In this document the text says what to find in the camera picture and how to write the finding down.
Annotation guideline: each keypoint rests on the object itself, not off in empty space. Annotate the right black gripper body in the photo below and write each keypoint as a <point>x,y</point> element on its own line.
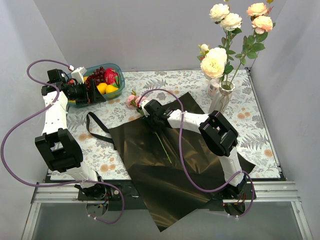
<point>149,116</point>

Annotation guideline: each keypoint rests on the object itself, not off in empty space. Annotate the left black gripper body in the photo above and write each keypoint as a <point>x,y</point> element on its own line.
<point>85,93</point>

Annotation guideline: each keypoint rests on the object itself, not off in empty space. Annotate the pink double rose stem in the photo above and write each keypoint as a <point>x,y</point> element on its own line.
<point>132,102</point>

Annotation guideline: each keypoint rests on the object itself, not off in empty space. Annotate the black paper cone wrapper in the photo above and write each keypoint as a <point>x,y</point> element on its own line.
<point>169,191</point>

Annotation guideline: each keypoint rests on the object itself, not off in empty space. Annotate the white rose stem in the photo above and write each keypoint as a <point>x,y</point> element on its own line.
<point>214,62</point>

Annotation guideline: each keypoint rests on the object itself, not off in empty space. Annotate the cream bud flower stem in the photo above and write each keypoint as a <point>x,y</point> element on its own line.
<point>231,24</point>

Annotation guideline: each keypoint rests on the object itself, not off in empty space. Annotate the peach rose stem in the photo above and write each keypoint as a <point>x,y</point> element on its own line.
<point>261,24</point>

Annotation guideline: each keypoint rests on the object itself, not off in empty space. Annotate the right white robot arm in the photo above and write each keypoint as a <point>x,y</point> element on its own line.
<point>219,135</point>

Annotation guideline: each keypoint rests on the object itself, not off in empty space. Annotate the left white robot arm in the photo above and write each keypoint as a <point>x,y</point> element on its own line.
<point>59,149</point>

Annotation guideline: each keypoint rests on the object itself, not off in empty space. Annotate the white ceramic vase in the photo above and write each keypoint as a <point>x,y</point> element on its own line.
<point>221,97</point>

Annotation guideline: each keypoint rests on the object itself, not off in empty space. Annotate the yellow lemon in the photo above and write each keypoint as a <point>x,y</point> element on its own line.
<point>110,89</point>
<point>102,88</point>

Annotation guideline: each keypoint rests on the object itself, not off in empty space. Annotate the dark red grapes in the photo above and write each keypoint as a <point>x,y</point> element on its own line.
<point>98,76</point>

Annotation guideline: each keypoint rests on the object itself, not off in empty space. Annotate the pink dragon fruit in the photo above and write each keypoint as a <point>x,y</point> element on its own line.
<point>111,77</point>

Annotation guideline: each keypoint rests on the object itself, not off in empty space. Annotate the floral table mat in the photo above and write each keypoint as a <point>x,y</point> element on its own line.
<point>242,112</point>

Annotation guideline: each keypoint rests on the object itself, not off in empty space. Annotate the teal plastic fruit basket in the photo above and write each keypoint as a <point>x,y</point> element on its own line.
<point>121,79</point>

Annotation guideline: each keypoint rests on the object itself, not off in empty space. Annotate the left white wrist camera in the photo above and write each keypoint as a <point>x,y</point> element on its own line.
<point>78,74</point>

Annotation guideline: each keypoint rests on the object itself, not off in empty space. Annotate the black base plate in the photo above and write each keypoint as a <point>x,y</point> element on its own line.
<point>110,197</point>

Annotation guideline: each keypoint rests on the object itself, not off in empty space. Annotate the aluminium rail frame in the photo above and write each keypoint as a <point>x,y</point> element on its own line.
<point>275,214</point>

